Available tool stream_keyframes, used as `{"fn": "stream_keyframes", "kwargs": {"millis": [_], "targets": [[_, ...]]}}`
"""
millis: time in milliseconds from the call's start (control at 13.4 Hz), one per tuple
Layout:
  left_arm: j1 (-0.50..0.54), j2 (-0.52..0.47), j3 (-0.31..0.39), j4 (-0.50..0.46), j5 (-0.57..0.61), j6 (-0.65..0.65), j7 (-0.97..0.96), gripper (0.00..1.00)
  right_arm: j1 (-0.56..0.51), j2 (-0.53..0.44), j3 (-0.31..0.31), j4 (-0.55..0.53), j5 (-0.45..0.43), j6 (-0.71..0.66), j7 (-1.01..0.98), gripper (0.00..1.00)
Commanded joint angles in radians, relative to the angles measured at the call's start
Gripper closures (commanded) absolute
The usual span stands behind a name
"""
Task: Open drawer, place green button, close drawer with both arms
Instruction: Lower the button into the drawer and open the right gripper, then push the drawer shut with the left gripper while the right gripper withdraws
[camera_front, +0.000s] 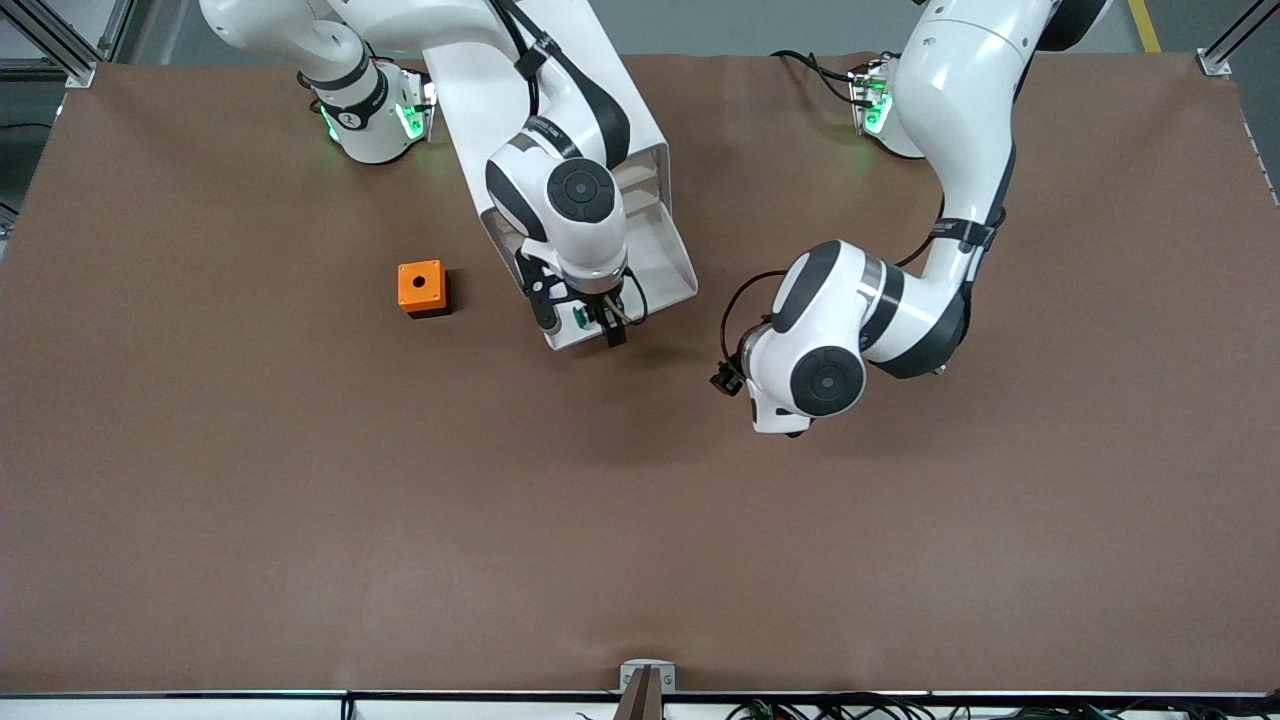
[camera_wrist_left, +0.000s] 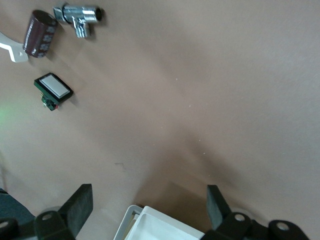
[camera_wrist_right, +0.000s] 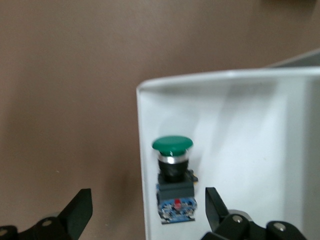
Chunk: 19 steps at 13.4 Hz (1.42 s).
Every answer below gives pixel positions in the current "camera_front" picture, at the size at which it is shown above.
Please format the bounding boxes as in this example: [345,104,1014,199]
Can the orange button box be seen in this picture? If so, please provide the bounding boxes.
[397,260,452,320]

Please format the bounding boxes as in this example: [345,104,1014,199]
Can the white drawer cabinet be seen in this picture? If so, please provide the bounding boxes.
[420,0,673,301]

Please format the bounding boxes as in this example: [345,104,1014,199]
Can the brown table mat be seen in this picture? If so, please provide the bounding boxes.
[0,50,1280,696]

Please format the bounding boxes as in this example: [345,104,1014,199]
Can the grey mount bracket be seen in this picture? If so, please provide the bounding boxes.
[620,660,677,694]

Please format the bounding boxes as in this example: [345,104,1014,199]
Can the black base cable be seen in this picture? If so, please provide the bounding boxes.
[770,48,866,106]

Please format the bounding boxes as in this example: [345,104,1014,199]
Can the brown wedge post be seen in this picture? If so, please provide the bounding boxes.
[612,666,665,720]

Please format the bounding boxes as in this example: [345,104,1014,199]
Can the black cable bundle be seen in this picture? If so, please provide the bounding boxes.
[725,698,1280,720]

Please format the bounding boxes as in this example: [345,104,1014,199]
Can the aluminium frame post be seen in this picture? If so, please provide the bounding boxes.
[1195,0,1280,78]
[0,0,136,89]

